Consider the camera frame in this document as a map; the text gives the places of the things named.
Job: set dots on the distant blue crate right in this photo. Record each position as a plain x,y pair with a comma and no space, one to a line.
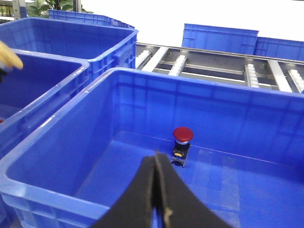
279,48

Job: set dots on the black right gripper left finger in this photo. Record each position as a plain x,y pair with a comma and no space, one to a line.
134,208

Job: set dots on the red emergency stop button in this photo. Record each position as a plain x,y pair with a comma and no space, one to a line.
182,138

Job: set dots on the left blue plastic crate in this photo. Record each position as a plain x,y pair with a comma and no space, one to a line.
29,96

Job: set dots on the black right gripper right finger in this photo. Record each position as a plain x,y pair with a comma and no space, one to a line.
178,207

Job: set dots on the right blue plastic crate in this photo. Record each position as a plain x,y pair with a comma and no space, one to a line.
245,162

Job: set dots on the yellow button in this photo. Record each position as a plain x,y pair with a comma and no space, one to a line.
9,58

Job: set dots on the far left blue crate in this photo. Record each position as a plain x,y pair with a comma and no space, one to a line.
103,47

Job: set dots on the far centre blue crate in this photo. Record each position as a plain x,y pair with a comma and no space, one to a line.
233,40

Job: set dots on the green plant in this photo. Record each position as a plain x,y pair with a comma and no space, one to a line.
40,8

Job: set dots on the roller conveyor track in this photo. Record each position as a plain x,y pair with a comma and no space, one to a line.
239,69

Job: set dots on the blue plastic crate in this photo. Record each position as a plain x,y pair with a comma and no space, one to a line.
245,162
29,96

